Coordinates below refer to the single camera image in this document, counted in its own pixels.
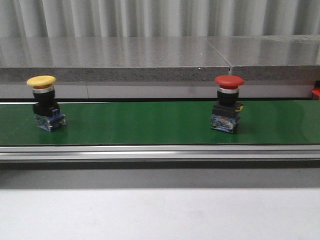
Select white panel below slabs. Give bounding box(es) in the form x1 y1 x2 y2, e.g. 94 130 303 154
0 80 315 100

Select red plastic part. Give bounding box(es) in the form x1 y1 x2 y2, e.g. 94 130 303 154
311 87 320 100

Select red mushroom push button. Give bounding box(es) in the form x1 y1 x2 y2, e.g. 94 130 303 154
211 75 245 134

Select grey stone slab left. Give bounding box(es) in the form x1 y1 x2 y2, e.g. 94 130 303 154
0 37 229 83

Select green conveyor belt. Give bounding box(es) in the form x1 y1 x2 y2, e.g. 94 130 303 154
0 100 320 146

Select aluminium conveyor side rail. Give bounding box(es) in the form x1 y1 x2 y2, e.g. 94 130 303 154
0 144 320 164

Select yellow mushroom push button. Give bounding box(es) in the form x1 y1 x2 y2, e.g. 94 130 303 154
26 75 66 132

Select grey stone slab right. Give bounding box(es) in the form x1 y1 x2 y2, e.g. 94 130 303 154
207 35 320 84

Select grey stone slab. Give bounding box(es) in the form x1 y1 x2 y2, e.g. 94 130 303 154
0 37 229 83
207 35 320 84

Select white pleated curtain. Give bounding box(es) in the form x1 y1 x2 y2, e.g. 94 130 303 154
0 0 320 37

